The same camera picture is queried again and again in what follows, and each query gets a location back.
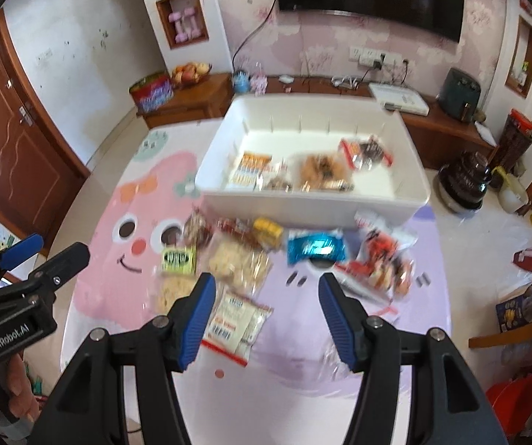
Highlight brown stacked steamer pot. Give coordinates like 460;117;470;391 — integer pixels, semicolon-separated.
436;150;495;215

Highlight shiny blue snack packet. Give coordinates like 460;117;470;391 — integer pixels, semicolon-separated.
286;229;351;266

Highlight white packet with red edge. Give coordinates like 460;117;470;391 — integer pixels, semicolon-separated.
200;287;274;365

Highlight yellow snack packet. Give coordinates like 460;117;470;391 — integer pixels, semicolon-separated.
252;217;284;247

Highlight wooden chair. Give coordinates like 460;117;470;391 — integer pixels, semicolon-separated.
468;241;532;445

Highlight clear packet of brown pastries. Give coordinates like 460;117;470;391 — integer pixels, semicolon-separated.
299;152;356;194

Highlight brown wooden door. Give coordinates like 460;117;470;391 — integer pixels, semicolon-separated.
0;8;89;252

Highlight blue printed cardboard box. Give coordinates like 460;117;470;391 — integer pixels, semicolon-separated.
495;278;532;333

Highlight clear packet of dark snacks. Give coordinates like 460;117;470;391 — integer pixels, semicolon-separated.
260;161;295;192

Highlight white paper sheet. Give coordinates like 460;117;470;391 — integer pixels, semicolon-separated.
473;122;499;147

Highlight red plastic stool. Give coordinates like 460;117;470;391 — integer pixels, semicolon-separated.
485;373;532;428

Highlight wooden television cabinet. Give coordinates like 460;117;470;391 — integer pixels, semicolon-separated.
136;73;499;171

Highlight person's left hand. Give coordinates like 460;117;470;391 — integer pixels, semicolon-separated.
7;353;40;411

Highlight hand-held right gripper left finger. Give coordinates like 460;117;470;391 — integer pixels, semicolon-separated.
39;273;218;445

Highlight white yellow kettle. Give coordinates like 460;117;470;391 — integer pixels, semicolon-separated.
492;167;529;215

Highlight red round tin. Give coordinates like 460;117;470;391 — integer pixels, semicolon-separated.
129;71;175;113

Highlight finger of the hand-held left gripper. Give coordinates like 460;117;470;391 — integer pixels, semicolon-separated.
0;234;45;304
0;242;92;302

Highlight reddish brown snack packet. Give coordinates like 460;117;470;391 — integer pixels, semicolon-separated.
215;217;257;243

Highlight brown nut snack packet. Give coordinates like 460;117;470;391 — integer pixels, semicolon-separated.
183;210;212;247

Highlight white wall sockets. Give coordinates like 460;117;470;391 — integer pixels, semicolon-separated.
348;45;404;69

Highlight clear packet of orange snacks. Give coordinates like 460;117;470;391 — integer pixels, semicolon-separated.
334;255;416;307

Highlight white plastic storage bin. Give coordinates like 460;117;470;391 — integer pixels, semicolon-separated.
195;93;432;231

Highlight wicker basket with red lid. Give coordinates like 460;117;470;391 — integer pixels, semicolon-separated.
496;108;532;178

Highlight clear plastic wrapper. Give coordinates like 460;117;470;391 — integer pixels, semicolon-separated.
323;336;365;382

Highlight small pale cracker packet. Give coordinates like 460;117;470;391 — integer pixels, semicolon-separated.
156;276;198;314

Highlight white flat set-top box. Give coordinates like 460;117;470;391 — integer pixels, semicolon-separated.
368;82;430;116

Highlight basket of fruit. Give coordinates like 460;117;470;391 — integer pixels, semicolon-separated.
170;61;212;90

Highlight dark green air fryer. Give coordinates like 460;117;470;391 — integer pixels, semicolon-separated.
437;67;482;124

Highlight black television cable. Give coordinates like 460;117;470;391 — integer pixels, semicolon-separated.
231;0;280;73

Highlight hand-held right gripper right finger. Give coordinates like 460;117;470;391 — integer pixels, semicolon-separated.
318;273;508;445

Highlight clear packet of pale crackers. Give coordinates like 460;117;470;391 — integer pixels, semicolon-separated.
207;236;272;296

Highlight green label snack packet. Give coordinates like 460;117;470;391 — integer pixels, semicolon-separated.
161;246;197;274

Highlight orange striped snack packet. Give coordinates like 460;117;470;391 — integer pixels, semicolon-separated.
229;150;272;190

